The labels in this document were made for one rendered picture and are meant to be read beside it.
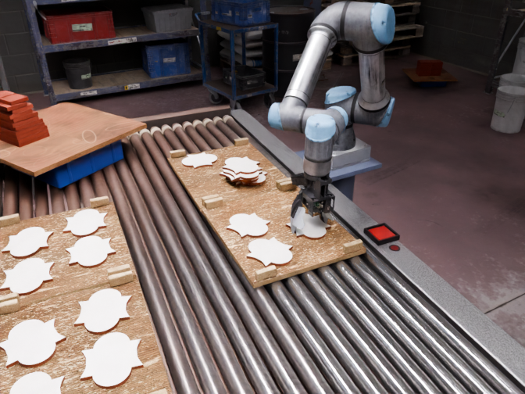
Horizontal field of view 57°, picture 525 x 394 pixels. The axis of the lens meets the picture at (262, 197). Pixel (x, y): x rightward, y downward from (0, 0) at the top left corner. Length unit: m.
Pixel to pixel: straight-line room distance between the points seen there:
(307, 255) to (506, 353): 0.53
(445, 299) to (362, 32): 0.81
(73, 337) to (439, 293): 0.89
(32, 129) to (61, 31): 3.63
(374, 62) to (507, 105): 3.34
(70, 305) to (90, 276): 0.11
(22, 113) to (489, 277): 2.44
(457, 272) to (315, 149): 1.85
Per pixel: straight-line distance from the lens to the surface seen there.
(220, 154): 1.91
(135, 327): 1.18
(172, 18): 5.80
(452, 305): 1.30
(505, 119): 4.97
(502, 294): 2.91
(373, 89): 1.77
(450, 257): 3.07
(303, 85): 1.43
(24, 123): 1.93
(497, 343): 1.24
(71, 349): 1.17
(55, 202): 1.76
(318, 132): 1.24
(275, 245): 1.36
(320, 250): 1.37
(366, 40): 1.58
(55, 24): 5.51
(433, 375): 1.14
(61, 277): 1.38
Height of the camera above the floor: 1.74
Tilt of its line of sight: 30 degrees down
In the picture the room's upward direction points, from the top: 1 degrees counter-clockwise
